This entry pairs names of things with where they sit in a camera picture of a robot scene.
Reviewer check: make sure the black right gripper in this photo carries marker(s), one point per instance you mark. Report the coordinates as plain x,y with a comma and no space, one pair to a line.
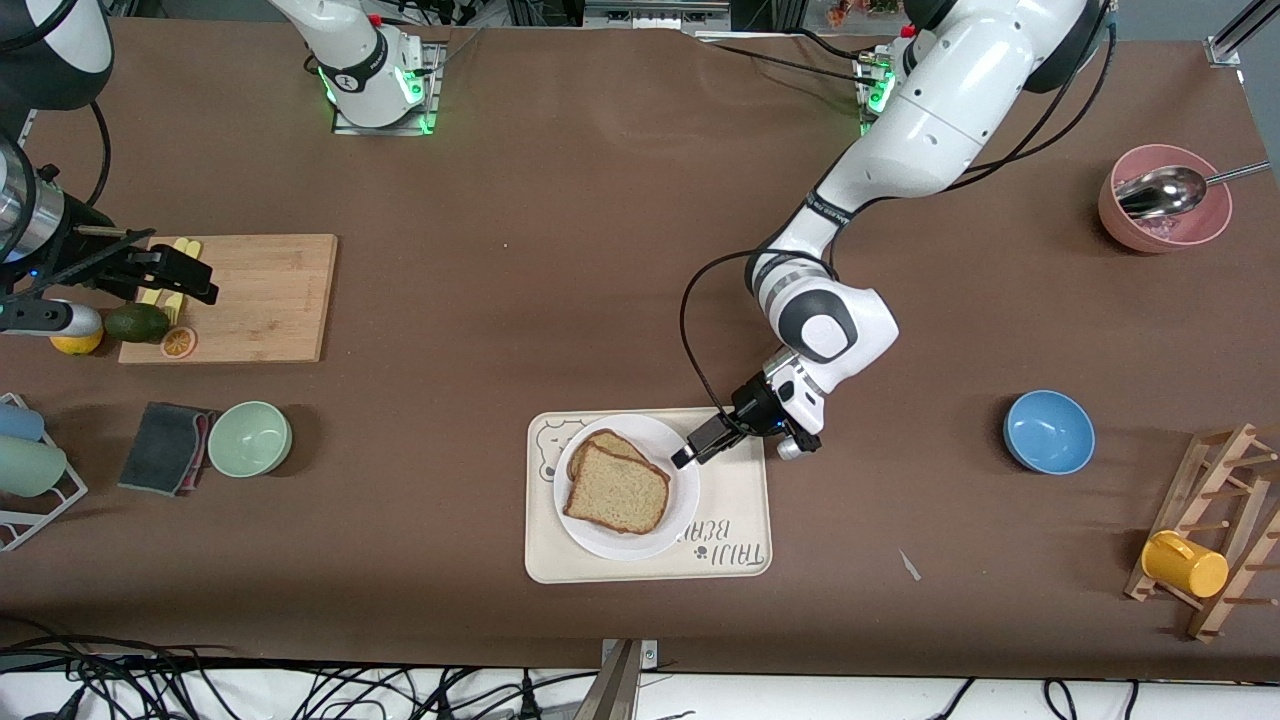
88,258

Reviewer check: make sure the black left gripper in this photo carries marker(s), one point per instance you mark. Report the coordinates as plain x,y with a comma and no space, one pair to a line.
755,404

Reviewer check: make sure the white round plate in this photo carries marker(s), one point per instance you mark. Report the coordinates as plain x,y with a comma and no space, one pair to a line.
680,500

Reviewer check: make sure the plain bread slice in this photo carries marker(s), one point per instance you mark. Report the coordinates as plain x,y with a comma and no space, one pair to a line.
615,492

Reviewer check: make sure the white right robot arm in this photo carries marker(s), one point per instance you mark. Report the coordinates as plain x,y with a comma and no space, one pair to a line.
365,80

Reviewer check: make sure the yellow plastic knife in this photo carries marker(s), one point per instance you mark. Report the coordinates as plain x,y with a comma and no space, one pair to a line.
150,297

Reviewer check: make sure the green avocado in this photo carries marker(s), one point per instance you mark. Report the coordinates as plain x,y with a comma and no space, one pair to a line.
137,323

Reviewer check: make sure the orange slice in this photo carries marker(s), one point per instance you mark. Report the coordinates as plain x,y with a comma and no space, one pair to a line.
179,343

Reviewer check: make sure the bread slice under egg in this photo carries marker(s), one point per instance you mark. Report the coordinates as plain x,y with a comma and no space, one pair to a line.
625,448

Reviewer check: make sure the cream tray with bear print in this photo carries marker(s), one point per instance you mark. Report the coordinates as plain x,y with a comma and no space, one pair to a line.
735,520

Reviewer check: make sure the wooden cutting board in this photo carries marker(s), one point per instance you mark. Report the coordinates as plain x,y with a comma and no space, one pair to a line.
260,300

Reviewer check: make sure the yellow lemon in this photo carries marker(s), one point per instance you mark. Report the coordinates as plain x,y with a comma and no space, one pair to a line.
78,345

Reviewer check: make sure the grey and pink folded cloth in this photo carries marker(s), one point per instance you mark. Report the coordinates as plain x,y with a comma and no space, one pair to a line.
160,450

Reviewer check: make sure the pale green bowl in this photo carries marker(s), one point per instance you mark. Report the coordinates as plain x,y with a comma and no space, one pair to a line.
250,440

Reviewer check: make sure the blue cup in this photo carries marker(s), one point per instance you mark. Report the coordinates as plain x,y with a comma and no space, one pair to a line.
18,422

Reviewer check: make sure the white tape scrap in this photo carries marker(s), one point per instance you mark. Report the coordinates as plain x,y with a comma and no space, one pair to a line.
909,566

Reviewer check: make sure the pale green cup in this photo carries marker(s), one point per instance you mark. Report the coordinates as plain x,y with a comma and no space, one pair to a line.
28,466

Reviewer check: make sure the blue bowl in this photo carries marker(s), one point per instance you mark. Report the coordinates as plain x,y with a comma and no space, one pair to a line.
1048,432

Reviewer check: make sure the yellow mug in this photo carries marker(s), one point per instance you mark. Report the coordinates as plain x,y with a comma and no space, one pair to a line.
1185,565

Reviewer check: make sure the pink bowl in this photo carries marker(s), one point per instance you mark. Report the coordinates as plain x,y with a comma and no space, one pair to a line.
1165,235

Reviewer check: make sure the wooden cup rack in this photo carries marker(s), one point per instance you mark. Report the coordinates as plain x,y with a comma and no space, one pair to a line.
1215,450

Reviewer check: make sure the metal spoon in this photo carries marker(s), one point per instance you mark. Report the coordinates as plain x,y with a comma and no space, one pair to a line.
1160,190

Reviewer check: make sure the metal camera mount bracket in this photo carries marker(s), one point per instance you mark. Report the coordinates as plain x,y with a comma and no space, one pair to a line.
618,685

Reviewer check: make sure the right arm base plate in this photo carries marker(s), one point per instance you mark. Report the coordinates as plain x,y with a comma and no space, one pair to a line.
432,90

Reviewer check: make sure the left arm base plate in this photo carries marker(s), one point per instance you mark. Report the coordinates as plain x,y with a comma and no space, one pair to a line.
865,110

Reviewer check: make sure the aluminium frame profile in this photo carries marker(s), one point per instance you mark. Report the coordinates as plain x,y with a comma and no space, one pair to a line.
1240,35

